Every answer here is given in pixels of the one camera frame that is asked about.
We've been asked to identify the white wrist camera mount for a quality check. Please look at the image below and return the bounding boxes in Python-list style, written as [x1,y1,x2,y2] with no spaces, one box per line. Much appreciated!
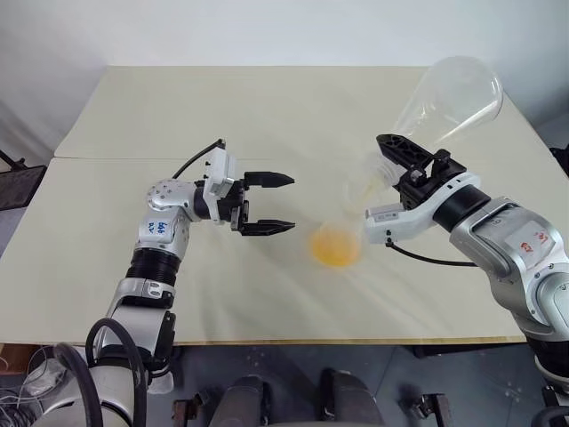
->
[363,172,482,246]
[201,146,237,222]

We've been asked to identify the dark rounded shape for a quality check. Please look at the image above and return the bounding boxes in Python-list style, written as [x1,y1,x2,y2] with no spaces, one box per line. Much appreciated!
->
[220,375,273,427]
[318,367,384,427]

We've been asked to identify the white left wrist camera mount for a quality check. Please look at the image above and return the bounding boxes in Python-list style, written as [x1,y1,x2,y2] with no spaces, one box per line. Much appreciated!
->
[201,146,237,222]

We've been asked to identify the dark object at table side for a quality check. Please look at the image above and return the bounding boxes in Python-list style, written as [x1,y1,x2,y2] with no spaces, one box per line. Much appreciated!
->
[549,143,569,178]

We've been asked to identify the tangled white wires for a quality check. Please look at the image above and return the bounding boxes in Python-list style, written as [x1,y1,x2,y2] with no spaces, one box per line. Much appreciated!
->
[0,346,68,427]

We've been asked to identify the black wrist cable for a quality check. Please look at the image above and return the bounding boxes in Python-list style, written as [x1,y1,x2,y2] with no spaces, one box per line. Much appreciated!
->
[172,138,228,180]
[385,238,480,269]

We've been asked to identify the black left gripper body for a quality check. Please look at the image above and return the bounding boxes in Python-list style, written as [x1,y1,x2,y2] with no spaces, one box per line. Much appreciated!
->
[217,176,250,232]

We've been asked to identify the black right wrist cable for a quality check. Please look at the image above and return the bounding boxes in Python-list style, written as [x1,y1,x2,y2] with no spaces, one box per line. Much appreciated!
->
[385,238,480,269]

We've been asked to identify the black metal frame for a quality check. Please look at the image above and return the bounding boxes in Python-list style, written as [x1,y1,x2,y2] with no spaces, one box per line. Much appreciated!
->
[0,149,48,211]

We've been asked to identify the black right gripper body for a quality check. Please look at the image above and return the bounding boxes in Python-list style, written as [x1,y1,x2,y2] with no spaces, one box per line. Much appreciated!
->
[397,149,469,211]

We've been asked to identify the brown metal bracket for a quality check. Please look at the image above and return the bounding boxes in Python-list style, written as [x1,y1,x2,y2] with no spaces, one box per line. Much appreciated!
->
[172,399,202,427]
[400,392,451,427]

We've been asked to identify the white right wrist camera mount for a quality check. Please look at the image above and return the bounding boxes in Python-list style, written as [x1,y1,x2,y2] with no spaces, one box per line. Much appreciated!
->
[363,172,482,246]

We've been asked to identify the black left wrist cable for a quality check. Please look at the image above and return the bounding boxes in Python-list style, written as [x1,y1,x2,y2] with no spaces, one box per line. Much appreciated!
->
[172,138,228,180]

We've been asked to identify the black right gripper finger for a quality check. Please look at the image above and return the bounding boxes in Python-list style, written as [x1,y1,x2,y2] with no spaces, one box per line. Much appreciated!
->
[375,132,436,178]

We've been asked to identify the thick black shoulder hose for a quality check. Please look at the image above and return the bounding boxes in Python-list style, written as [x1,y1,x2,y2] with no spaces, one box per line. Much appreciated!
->
[52,317,148,427]

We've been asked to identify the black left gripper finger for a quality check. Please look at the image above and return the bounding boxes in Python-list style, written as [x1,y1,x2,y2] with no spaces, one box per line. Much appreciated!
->
[242,170,296,189]
[238,218,298,237]

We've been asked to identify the large clear conical flask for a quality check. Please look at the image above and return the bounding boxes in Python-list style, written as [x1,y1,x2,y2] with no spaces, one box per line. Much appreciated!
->
[362,55,506,197]

